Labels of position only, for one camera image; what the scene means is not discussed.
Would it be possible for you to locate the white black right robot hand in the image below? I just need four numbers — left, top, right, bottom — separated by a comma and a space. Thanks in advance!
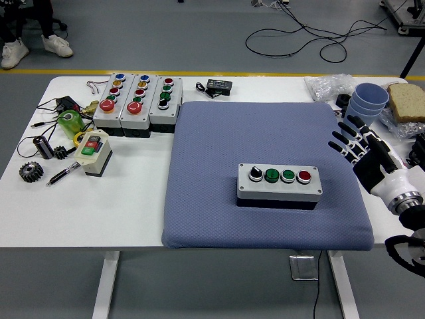
327, 114, 423, 204

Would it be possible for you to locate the grey four-button control box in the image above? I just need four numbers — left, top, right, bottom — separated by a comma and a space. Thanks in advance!
236, 162, 323, 211
148, 76, 185, 134

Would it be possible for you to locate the grey five-button control box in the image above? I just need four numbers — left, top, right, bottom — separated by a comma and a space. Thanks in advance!
119, 73, 160, 138
92, 72, 136, 130

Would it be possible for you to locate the black mechanical device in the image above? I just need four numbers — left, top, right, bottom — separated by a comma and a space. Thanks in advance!
406, 134, 425, 169

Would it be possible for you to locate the bread slice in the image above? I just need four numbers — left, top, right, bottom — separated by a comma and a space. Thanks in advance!
386, 82, 425, 124

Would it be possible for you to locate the clear crumpled plastic bag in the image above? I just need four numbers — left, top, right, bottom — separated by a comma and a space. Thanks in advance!
304, 73, 358, 102

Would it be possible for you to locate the black slanted stand leg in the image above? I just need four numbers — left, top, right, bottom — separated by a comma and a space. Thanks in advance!
399, 33, 425, 79

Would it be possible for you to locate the silver floor outlet plate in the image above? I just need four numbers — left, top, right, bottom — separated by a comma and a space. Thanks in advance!
288, 255, 319, 282

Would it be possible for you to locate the white table leg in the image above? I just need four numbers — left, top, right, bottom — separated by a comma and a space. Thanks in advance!
327, 249, 361, 319
92, 251, 121, 319

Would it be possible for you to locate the blue-grey padded mat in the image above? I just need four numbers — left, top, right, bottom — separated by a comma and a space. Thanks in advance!
161, 101, 375, 252

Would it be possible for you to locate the black digital meter module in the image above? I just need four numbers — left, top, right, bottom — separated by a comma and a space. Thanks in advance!
195, 78, 233, 99

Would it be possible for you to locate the brass fitting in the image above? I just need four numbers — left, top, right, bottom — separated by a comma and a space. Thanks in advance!
81, 100, 100, 117

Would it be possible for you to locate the yellow tape roll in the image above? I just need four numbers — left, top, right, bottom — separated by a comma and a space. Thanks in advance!
72, 131, 88, 148

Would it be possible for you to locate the green tape roll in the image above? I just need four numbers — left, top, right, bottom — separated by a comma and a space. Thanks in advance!
56, 110, 86, 140

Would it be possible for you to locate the black pen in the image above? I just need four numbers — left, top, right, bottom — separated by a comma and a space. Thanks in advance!
46, 161, 82, 186

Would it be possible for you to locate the black cylindrical capacitor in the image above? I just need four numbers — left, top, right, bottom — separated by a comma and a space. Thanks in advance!
33, 135, 54, 160

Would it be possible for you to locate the large steel gear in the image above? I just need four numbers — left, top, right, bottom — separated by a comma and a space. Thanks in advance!
19, 161, 45, 183

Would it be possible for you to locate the person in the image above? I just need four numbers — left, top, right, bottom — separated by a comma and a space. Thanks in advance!
0, 0, 74, 70

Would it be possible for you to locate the long black floor cable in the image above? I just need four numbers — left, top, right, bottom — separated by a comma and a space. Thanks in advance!
245, 0, 409, 63

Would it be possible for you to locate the thin black power cable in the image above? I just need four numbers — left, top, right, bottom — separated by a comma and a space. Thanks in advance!
311, 251, 323, 319

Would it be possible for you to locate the aluminium frame equipment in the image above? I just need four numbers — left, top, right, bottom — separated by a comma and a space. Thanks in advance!
380, 0, 425, 36

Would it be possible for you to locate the cream red-green switch box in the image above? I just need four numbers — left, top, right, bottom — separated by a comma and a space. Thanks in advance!
74, 130, 114, 177

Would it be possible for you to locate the red white twisted wire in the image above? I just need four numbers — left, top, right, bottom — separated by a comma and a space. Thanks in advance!
86, 79, 110, 96

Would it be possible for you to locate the black wired electronics module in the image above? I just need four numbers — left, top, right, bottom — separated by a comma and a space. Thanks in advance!
54, 95, 80, 116

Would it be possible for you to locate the black wire with jack plug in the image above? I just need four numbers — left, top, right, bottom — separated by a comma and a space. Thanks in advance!
31, 116, 66, 140

